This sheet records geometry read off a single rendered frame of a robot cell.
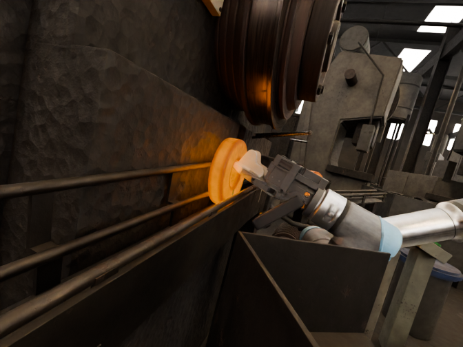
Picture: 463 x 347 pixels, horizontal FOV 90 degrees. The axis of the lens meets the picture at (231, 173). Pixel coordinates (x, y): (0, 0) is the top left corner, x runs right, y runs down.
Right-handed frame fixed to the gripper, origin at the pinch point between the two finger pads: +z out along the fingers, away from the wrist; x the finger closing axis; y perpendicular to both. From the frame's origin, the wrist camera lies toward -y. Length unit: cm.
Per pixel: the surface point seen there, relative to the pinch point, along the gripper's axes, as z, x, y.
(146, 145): 5.4, 23.1, 0.0
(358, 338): -31.3, 18.5, -7.3
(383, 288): -71, -74, -27
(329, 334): -27.9, 20.4, -8.2
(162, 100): 7.2, 21.6, 6.7
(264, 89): 2.0, -2.0, 18.1
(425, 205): -118, -216, 22
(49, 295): -6.0, 40.4, -6.7
